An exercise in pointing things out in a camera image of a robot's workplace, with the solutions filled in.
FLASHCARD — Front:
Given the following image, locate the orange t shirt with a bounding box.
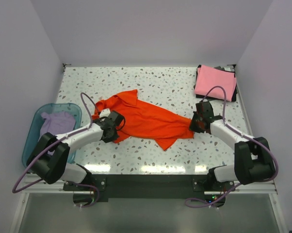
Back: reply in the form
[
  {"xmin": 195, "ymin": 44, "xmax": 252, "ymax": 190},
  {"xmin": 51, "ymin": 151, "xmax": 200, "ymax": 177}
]
[{"xmin": 92, "ymin": 89, "xmax": 194, "ymax": 150}]

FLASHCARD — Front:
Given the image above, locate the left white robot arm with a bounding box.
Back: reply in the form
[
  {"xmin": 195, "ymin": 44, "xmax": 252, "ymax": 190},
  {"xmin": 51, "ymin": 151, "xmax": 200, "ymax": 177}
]
[{"xmin": 27, "ymin": 111, "xmax": 126, "ymax": 190}]

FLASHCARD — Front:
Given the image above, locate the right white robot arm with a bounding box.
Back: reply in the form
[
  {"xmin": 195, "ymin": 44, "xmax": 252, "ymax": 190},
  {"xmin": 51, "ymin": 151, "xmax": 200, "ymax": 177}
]
[{"xmin": 189, "ymin": 101, "xmax": 277, "ymax": 191}]

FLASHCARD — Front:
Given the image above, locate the teal plastic basket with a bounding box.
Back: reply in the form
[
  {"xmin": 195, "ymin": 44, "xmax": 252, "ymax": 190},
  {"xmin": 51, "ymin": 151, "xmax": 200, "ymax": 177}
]
[{"xmin": 22, "ymin": 103, "xmax": 82, "ymax": 167}]

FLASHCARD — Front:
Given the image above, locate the pink folded t shirt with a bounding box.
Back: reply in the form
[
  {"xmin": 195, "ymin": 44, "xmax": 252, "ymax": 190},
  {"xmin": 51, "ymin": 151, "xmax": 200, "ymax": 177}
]
[{"xmin": 194, "ymin": 64, "xmax": 237, "ymax": 102}]

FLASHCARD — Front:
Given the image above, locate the lavender t shirt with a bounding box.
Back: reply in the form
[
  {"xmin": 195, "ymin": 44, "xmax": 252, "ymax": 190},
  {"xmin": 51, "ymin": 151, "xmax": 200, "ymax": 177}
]
[{"xmin": 40, "ymin": 111, "xmax": 76, "ymax": 156}]

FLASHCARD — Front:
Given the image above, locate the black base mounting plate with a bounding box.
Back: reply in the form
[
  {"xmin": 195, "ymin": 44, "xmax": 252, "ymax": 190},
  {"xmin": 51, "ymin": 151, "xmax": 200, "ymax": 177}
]
[{"xmin": 63, "ymin": 174, "xmax": 234, "ymax": 204}]

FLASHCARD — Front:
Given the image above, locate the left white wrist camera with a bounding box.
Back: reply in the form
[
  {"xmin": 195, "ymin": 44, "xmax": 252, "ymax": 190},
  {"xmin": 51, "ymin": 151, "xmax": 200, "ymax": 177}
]
[{"xmin": 99, "ymin": 108, "xmax": 111, "ymax": 118}]

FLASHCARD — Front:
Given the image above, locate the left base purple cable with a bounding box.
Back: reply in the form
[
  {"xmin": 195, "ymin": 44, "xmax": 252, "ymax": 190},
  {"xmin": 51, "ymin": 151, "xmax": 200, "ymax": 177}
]
[{"xmin": 70, "ymin": 183, "xmax": 102, "ymax": 208}]

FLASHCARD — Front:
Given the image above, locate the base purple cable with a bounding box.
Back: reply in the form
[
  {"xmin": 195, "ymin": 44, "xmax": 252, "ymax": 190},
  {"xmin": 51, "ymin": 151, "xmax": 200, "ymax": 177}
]
[
  {"xmin": 70, "ymin": 183, "xmax": 102, "ymax": 208},
  {"xmin": 184, "ymin": 182, "xmax": 243, "ymax": 209}
]

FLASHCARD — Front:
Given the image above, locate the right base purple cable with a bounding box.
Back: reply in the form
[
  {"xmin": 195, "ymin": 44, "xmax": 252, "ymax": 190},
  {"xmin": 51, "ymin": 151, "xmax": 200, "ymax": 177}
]
[{"xmin": 184, "ymin": 182, "xmax": 243, "ymax": 209}]

